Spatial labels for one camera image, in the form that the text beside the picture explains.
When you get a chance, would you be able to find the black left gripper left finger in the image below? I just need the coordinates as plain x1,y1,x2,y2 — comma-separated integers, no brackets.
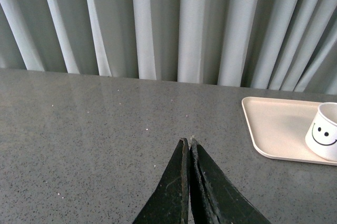
133,138,190,223

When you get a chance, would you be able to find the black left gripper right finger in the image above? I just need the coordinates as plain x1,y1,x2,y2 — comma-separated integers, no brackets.
190,139,270,223

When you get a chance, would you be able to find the white mug with black handle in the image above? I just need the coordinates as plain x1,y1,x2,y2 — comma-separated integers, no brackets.
305,102,337,161

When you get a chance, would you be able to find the beige rectangular plastic tray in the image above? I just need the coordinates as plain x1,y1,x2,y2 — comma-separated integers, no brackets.
242,97,336,166

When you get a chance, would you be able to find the grey-white pleated curtain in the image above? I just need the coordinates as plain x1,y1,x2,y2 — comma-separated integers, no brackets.
1,0,336,94

